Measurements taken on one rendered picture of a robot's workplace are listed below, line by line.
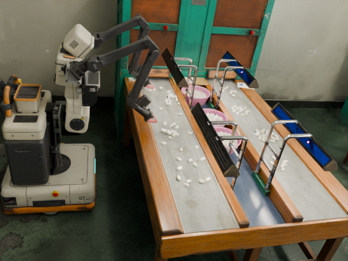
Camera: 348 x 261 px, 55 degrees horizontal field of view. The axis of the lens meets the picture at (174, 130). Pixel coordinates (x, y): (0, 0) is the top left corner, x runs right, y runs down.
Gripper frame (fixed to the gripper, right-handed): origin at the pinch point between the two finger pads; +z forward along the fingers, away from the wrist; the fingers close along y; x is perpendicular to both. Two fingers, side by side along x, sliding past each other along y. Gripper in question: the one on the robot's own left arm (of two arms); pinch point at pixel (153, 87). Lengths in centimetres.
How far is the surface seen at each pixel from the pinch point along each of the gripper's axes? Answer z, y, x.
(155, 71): 4.3, 30.9, -6.0
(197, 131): 21, -59, -11
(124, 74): -12.9, 35.1, 16.9
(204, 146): 22, -77, -11
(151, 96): 5.6, 1.3, 6.3
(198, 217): 7, -137, 4
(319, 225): 60, -148, -38
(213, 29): 17, 36, -69
